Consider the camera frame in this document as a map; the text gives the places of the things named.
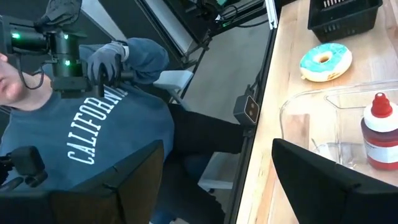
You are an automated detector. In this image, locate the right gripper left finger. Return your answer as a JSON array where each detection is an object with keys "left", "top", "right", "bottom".
[{"left": 62, "top": 139, "right": 165, "bottom": 224}]

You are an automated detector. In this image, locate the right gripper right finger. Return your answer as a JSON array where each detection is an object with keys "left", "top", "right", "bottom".
[{"left": 271, "top": 138, "right": 398, "bottom": 224}]

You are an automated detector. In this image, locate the red food colouring bottle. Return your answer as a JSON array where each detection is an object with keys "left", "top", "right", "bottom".
[{"left": 360, "top": 92, "right": 398, "bottom": 171}]

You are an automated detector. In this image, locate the blue frosted donut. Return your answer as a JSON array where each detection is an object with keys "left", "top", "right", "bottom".
[{"left": 298, "top": 42, "right": 353, "bottom": 83}]

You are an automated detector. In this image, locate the person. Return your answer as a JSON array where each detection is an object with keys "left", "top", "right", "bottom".
[{"left": 0, "top": 37, "right": 246, "bottom": 224}]

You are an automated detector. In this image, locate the clear plastic container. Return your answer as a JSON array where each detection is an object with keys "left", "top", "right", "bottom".
[{"left": 279, "top": 79, "right": 398, "bottom": 188}]

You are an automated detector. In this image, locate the grey chair armrest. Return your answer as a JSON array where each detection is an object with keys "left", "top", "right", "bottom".
[
  {"left": 198, "top": 151, "right": 242, "bottom": 191},
  {"left": 153, "top": 69, "right": 194, "bottom": 103}
]

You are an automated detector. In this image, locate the person's hand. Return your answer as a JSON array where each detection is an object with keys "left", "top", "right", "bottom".
[{"left": 86, "top": 41, "right": 129, "bottom": 87}]

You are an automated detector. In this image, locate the black plastic basket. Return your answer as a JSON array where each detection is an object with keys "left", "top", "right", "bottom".
[{"left": 307, "top": 0, "right": 384, "bottom": 44}]

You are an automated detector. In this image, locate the grey table-level camera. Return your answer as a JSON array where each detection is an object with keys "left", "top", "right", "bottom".
[{"left": 233, "top": 94, "right": 261, "bottom": 127}]

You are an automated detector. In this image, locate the silver aluminium bracket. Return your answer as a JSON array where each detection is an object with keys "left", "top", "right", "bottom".
[{"left": 264, "top": 0, "right": 279, "bottom": 30}]

